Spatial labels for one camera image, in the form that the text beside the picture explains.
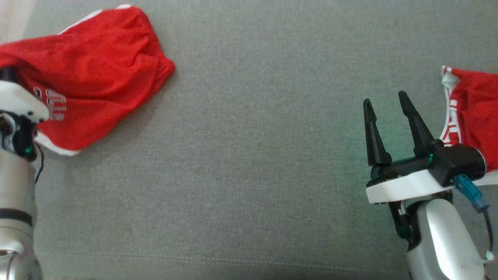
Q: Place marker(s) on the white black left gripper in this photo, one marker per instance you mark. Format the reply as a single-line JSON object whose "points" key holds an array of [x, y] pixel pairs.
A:
{"points": [[19, 101]]}

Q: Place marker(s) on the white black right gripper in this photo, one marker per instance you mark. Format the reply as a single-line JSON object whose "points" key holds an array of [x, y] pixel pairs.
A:
{"points": [[404, 186]]}

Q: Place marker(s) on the red white basketball jersey shirt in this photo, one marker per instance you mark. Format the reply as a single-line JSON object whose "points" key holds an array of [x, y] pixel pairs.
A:
{"points": [[478, 112]]}

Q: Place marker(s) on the red basketball shorts white trim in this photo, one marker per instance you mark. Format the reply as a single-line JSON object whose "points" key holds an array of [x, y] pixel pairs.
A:
{"points": [[101, 70]]}

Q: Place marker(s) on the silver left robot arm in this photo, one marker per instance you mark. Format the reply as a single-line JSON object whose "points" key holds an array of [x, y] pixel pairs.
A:
{"points": [[15, 202]]}

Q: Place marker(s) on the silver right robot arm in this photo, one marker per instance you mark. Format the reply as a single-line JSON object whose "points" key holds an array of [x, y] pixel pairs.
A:
{"points": [[443, 241]]}

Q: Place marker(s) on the grey sofa seat cushion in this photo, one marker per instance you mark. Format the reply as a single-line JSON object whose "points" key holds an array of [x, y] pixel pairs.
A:
{"points": [[253, 175]]}

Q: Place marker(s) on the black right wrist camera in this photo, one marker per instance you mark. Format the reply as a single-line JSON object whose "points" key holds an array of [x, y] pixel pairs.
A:
{"points": [[459, 163]]}

